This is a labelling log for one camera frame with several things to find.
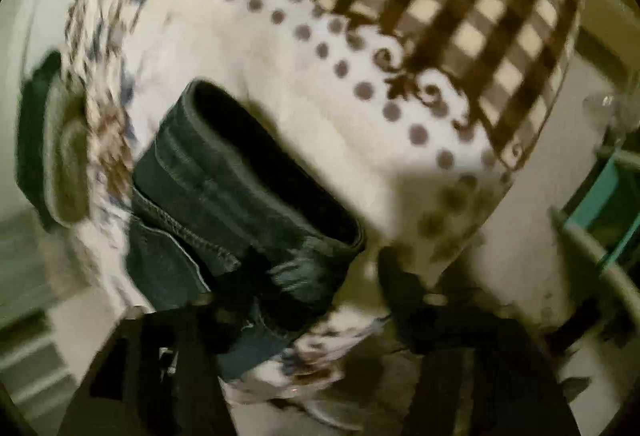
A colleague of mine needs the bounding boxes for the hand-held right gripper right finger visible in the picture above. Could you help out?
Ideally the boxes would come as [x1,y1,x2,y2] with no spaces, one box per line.
[377,247,582,436]

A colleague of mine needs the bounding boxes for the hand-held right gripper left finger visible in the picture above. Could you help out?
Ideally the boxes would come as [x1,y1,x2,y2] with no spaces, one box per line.
[57,298,238,436]

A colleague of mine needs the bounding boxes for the dark blue denim pants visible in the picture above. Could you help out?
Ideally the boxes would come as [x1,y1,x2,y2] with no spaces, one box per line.
[124,78,368,383]

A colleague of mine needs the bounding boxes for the teal stool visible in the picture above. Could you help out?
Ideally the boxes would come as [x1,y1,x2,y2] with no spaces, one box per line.
[559,145,640,269]

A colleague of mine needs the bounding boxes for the dark green plush blanket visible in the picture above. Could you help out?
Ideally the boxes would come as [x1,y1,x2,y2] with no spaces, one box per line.
[16,50,62,229]

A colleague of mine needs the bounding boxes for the bed with floral sheet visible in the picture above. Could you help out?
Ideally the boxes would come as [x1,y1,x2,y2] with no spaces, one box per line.
[59,0,587,417]

